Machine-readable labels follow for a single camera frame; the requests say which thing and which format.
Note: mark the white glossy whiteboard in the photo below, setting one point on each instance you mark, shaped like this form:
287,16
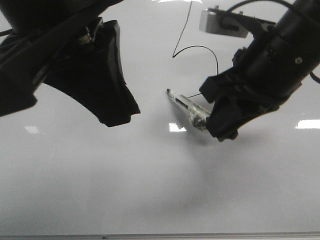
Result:
62,172

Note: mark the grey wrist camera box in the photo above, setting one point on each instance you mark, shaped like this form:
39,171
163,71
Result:
222,22

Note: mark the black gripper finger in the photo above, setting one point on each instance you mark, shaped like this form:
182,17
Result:
229,114
92,75

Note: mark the grey aluminium whiteboard frame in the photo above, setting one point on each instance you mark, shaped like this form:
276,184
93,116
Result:
305,235

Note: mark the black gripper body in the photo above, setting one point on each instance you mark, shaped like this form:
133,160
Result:
40,30
266,78

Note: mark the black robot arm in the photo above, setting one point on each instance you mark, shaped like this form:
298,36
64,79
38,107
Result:
298,28

